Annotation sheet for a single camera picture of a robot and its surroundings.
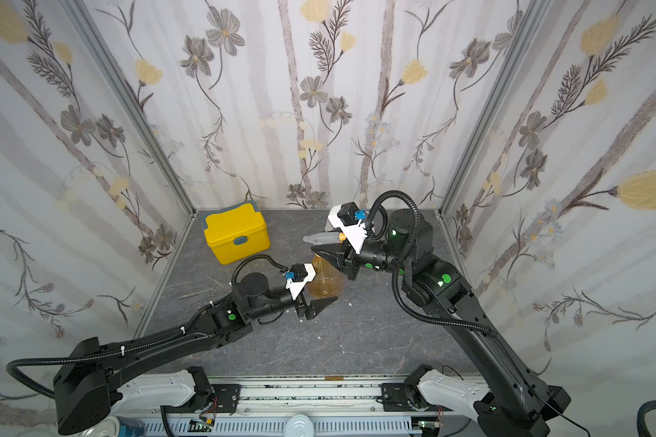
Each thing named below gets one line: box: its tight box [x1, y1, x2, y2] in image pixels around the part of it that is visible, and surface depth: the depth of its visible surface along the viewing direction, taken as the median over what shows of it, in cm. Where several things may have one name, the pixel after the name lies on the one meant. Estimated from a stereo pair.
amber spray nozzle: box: [302, 232, 348, 244], surface depth 53 cm
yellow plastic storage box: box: [200, 200, 272, 265], surface depth 98 cm
